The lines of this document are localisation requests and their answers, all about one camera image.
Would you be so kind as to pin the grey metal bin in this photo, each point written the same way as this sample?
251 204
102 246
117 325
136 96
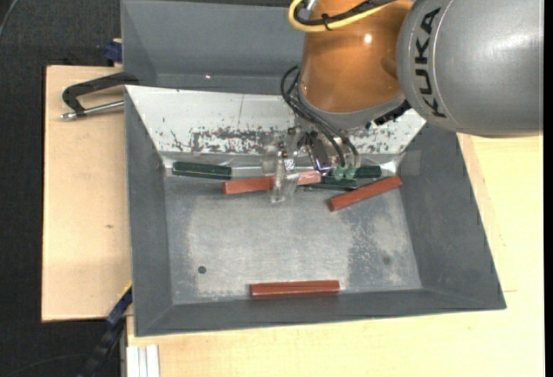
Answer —
268 245

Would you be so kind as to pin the pale wood flat board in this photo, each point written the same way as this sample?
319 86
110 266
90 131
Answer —
84 202

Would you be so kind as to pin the dark green flat block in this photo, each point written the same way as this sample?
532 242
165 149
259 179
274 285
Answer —
370 170
201 170
339 182

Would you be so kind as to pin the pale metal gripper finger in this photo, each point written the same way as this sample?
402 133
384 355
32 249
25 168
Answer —
291 184
277 185

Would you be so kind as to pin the red-brown flat block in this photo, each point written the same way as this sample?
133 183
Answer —
246 185
365 193
294 289

